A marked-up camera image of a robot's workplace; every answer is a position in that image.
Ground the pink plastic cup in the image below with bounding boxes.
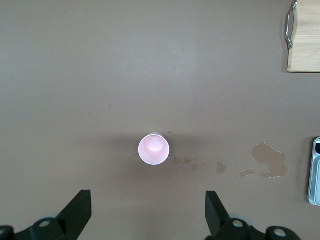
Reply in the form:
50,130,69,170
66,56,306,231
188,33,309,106
137,132,171,166

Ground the wooden cutting board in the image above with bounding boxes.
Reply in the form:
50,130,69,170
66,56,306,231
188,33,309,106
285,0,320,74

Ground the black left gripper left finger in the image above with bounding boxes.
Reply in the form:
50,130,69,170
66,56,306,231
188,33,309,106
0,189,92,240

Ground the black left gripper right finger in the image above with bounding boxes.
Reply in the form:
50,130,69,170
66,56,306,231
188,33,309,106
204,190,302,240

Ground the silver digital kitchen scale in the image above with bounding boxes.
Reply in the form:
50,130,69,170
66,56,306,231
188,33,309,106
306,136,320,206

